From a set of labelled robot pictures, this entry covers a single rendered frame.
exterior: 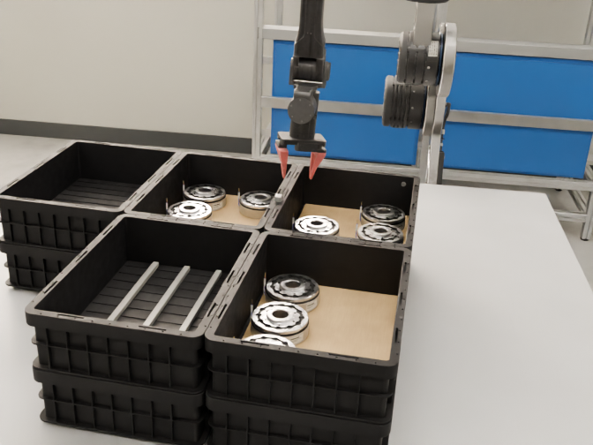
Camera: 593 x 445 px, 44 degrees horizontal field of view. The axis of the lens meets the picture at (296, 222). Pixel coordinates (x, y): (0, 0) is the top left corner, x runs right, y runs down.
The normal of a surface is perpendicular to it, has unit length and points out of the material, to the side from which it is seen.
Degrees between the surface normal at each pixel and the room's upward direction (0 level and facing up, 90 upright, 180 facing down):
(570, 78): 90
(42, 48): 90
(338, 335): 0
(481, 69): 90
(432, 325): 0
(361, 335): 0
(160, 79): 90
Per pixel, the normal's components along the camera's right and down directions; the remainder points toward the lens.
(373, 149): -0.12, 0.41
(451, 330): 0.04, -0.91
